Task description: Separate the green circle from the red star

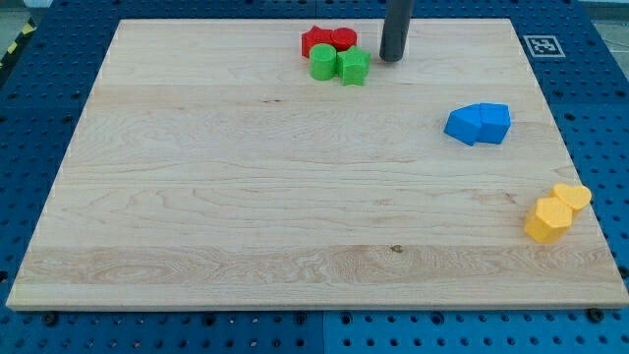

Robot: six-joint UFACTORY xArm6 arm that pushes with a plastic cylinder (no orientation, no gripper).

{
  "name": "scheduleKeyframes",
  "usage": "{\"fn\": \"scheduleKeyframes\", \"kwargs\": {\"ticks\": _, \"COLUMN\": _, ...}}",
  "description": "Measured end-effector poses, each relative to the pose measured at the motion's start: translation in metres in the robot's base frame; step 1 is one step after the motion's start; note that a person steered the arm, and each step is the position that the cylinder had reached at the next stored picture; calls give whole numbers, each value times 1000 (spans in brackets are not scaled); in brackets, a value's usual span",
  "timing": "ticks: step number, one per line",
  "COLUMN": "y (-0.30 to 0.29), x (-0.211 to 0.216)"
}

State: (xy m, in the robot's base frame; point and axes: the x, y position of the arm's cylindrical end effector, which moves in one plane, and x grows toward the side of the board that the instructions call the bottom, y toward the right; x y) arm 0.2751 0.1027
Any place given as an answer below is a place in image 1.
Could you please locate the black yellow hazard tape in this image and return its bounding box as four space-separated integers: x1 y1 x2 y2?
1 18 37 70

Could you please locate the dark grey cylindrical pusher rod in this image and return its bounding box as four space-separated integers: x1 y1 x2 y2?
379 0 415 63

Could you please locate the red cylinder block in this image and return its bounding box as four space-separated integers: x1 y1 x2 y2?
330 28 358 52

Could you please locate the yellow heart block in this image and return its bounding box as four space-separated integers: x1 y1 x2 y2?
548 183 593 215

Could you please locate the blue block right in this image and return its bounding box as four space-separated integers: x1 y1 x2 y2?
478 102 511 145

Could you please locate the blue block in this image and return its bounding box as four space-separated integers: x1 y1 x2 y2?
443 104 482 146
478 102 511 145

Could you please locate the red star block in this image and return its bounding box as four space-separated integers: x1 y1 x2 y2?
301 26 333 58

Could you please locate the green cylinder block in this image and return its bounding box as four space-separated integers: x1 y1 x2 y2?
310 43 337 81

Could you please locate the yellow hexagon block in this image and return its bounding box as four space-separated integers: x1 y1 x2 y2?
524 197 573 244

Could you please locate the light wooden board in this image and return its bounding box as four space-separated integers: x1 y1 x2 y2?
7 19 628 312

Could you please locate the green star block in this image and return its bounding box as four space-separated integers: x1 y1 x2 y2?
337 46 371 86

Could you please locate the blue block left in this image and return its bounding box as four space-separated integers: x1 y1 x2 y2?
443 104 482 146

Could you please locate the white fiducial marker tag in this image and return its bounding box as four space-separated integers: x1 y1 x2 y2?
523 34 565 58

